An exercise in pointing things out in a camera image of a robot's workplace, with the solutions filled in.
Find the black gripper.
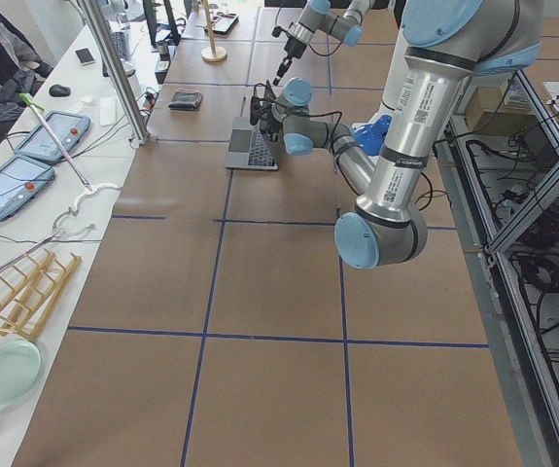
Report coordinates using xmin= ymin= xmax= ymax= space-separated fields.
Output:
xmin=251 ymin=82 xmax=286 ymax=141
xmin=273 ymin=37 xmax=306 ymax=86

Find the grey laptop computer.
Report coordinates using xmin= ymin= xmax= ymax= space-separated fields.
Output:
xmin=225 ymin=90 xmax=280 ymax=171

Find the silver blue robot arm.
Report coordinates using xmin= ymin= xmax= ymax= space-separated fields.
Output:
xmin=250 ymin=1 xmax=543 ymax=269
xmin=272 ymin=0 xmax=376 ymax=86

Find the wooden stand with round base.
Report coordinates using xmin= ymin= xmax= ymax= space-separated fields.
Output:
xmin=201 ymin=0 xmax=227 ymax=63

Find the folded grey pink cloth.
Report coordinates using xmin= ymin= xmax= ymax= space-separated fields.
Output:
xmin=168 ymin=90 xmax=203 ymax=111

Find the white curved hook tool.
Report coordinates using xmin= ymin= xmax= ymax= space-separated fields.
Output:
xmin=52 ymin=182 xmax=121 ymax=239

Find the white smartphone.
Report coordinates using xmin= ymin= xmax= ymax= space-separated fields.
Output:
xmin=75 ymin=48 xmax=95 ymax=66

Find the far blue teach pendant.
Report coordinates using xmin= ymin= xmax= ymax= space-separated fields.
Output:
xmin=14 ymin=109 xmax=91 ymax=164

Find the blue teach pendant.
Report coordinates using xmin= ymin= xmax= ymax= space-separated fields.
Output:
xmin=0 ymin=155 xmax=54 ymax=221
xmin=14 ymin=109 xmax=91 ymax=164

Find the black computer mouse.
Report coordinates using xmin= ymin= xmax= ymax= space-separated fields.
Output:
xmin=49 ymin=84 xmax=71 ymax=97

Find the near blue teach pendant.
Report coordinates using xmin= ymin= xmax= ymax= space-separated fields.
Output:
xmin=0 ymin=155 xmax=54 ymax=221

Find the wooden dish rack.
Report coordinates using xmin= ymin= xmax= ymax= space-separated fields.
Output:
xmin=0 ymin=250 xmax=82 ymax=342

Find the green glass plate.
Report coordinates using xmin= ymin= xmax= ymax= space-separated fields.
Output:
xmin=0 ymin=340 xmax=42 ymax=407

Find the aluminium frame post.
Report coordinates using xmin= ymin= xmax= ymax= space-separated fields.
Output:
xmin=78 ymin=0 xmax=150 ymax=145

